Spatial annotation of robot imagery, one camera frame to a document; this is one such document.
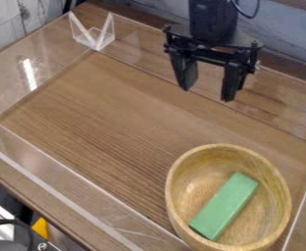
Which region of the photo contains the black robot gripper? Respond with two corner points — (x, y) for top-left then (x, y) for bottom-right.
(164, 0), (263, 102)

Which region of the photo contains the green rectangular block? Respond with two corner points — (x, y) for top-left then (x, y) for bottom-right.
(189, 173), (259, 241)

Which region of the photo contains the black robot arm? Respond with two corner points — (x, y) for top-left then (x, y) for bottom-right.
(162, 0), (264, 102)

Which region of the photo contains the brown wooden bowl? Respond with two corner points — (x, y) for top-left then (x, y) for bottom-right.
(165, 143), (292, 251)

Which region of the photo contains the yellow black device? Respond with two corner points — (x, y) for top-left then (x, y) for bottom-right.
(14, 218), (62, 251)

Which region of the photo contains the black cable lower left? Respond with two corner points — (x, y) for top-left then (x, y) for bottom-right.
(0, 219), (35, 251)

